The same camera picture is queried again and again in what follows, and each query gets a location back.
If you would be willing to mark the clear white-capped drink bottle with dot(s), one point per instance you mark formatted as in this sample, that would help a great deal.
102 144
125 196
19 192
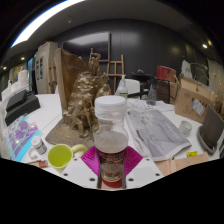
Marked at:
111 140

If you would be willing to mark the clear spray bottle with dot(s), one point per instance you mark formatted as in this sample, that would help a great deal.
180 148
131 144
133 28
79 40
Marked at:
122 90

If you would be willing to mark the beige cabinet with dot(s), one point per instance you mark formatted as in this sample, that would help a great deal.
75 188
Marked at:
45 66

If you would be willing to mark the yellow-green mug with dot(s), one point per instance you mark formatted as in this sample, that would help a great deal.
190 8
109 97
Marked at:
60 156

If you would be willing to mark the black wall screen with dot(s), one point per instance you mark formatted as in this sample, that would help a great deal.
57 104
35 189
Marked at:
86 46

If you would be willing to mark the wooden scraper with red band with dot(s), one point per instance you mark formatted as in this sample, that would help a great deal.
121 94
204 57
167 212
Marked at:
38 163

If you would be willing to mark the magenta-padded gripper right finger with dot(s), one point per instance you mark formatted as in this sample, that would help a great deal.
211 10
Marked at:
147 171

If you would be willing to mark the brown cardboard box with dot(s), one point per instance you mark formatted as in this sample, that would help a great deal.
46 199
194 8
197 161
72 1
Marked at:
190 100

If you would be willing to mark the small glass jar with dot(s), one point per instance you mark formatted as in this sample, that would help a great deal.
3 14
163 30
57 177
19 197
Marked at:
185 128

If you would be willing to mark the wooden easel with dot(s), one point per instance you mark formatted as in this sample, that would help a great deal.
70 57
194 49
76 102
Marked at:
115 71
51 76

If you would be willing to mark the grey newspaper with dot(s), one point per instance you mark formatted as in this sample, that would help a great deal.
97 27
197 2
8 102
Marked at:
156 133

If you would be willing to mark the red box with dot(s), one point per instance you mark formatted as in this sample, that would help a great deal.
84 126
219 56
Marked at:
166 73

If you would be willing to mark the golden sculpture on wooden base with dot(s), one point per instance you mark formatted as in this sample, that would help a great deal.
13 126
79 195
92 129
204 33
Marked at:
83 100

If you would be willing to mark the flat round red coaster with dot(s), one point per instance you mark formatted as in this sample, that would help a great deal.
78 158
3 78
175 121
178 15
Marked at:
112 184

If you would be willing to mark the small white-lidded paint jar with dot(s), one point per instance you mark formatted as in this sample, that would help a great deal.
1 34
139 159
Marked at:
39 145

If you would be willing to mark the small yellow tag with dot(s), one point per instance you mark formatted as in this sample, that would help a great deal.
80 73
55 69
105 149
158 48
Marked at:
192 154

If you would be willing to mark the white plaster figure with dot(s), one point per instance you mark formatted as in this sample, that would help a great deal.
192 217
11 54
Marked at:
187 69

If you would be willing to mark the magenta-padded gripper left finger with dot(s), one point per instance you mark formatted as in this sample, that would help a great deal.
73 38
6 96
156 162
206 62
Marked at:
77 171

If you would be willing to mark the white chair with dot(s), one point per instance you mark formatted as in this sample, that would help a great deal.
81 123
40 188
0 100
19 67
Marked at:
133 86

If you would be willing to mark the black flat box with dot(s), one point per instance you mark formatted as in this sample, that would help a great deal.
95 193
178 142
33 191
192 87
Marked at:
16 99
25 109

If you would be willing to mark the long ceiling light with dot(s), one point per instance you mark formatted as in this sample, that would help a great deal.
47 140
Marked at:
40 20

